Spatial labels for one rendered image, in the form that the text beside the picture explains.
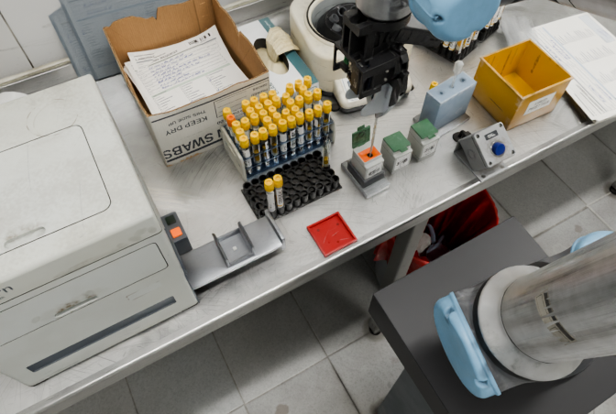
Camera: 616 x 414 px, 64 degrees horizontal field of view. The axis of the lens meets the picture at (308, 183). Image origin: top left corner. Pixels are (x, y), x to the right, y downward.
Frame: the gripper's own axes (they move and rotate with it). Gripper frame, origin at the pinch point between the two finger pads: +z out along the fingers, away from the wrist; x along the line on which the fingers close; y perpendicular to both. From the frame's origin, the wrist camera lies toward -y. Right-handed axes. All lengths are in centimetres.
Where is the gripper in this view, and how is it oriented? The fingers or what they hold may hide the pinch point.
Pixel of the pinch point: (379, 106)
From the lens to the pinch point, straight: 82.4
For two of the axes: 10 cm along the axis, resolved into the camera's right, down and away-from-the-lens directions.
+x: 5.2, 7.1, -4.8
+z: 0.0, 5.6, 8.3
